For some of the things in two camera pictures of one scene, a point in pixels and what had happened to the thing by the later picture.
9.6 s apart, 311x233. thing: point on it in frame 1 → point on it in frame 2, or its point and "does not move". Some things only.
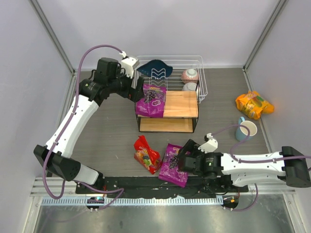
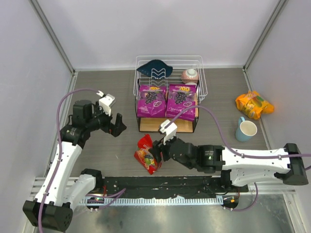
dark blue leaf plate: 156,68 does not move
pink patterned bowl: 190,75 does not move
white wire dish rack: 177,73 does not move
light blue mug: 246,129 does not move
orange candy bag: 253,105 does not move
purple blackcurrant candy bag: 153,105 does not move
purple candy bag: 170,172 → 181,97
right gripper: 185,157 → 163,150
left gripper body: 138,88 → 111,125
